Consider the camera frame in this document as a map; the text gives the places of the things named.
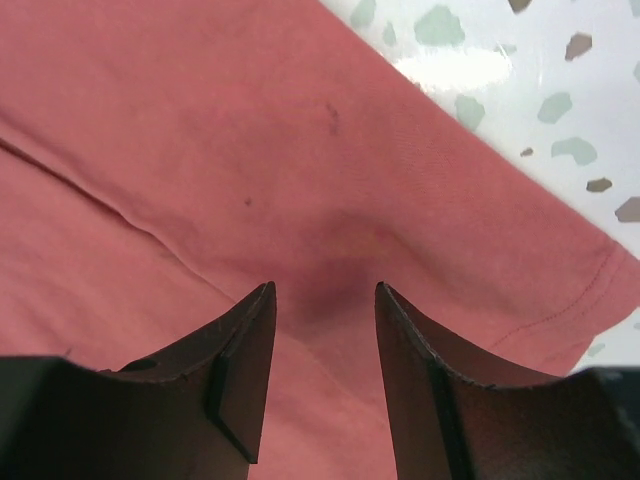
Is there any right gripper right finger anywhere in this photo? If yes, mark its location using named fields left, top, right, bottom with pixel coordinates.
left=375, top=283, right=575, bottom=479

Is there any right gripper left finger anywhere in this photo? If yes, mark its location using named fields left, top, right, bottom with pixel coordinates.
left=97, top=282, right=276, bottom=479

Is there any salmon pink t shirt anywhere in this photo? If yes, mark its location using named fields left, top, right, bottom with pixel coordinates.
left=1, top=1, right=639, bottom=479

